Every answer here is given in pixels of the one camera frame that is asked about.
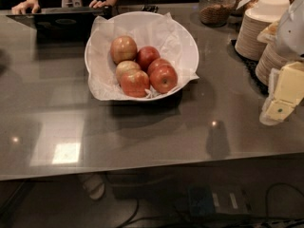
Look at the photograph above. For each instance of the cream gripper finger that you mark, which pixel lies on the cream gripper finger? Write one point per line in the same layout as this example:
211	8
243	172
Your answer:
286	92
268	34

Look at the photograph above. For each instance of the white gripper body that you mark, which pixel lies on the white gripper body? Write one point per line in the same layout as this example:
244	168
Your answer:
292	32

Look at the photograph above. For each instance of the white bowl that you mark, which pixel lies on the white bowl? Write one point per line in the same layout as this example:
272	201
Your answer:
186	48

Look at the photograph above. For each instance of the dark red apple back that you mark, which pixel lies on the dark red apple back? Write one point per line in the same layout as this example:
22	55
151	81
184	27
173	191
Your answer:
146	56

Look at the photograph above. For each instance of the yellow apple middle left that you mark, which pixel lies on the yellow apple middle left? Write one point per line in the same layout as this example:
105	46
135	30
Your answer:
123	67

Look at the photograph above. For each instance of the yellow-red apple back left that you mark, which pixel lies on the yellow-red apple back left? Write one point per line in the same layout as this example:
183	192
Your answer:
123	48

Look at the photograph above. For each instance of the person's left hand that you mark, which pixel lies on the person's left hand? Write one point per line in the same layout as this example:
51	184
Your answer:
98	4

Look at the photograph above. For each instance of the person's right hand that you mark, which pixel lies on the person's right hand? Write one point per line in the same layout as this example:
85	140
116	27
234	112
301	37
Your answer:
28	6

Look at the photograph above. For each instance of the front paper plate stack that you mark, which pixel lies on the front paper plate stack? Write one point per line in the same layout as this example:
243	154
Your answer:
269	59

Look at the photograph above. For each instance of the paper plate stack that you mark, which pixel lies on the paper plate stack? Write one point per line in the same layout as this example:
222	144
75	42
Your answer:
269	59
255	20

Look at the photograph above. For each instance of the rear paper plate stack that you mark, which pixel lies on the rear paper plate stack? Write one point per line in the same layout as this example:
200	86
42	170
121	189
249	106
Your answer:
255	20

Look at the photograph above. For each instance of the black mat under plates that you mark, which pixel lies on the black mat under plates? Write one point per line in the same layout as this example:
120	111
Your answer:
251	66

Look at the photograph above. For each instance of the glass jar with cereal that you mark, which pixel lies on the glass jar with cereal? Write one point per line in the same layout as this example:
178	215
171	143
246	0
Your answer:
215	13

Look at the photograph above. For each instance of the small black object on counter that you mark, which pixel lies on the small black object on counter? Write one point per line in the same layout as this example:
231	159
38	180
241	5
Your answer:
150	8

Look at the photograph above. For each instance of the dark box on floor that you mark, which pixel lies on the dark box on floor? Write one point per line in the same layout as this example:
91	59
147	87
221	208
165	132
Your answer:
222	201

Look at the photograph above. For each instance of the black laptop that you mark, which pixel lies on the black laptop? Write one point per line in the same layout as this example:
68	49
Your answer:
63	23

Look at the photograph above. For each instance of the white shoe under table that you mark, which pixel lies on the white shoe under table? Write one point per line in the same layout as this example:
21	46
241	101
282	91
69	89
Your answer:
93	184

